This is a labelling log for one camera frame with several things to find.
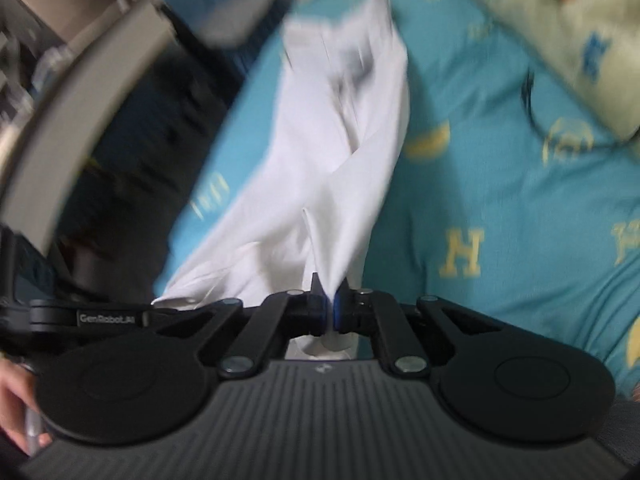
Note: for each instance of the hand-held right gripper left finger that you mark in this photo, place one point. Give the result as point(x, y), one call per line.
point(325, 312)

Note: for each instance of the grey seat cushion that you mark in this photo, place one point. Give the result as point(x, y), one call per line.
point(235, 15)

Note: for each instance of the white printed t-shirt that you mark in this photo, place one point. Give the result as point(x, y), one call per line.
point(310, 160)

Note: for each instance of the person's left hand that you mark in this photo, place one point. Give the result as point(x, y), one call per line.
point(12, 395)

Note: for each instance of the green fleece printed blanket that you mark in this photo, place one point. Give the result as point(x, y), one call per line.
point(550, 25)

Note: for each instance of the white table with dark frame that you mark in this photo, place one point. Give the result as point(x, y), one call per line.
point(75, 125)

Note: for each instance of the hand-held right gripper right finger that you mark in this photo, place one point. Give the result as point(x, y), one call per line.
point(341, 312)

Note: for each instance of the bed with teal sheet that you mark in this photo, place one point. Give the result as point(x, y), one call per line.
point(500, 200)

